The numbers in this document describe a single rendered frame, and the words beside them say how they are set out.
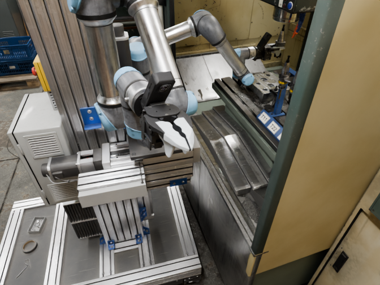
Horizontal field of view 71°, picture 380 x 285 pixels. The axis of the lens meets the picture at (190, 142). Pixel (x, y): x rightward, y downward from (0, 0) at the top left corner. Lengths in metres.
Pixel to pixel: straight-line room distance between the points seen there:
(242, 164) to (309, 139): 0.91
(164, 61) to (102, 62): 0.22
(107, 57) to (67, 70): 0.30
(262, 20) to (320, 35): 2.42
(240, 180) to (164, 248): 0.70
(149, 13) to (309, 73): 0.47
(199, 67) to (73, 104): 1.73
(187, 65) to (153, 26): 1.92
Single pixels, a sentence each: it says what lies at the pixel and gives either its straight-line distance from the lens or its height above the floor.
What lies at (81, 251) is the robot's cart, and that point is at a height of 0.21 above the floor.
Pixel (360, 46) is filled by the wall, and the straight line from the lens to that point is 0.77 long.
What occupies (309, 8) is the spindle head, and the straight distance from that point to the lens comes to 1.58.
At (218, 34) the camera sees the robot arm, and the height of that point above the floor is 1.43.
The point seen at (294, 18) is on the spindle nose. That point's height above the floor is 1.45.
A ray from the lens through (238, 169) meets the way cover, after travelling 1.70.
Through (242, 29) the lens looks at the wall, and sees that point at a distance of 2.98.
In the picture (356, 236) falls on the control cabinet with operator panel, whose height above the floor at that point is 0.82.
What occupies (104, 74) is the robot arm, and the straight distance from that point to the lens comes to 0.95.
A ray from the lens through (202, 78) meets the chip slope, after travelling 2.67.
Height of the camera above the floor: 1.89
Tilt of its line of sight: 39 degrees down
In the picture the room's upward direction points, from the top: straight up
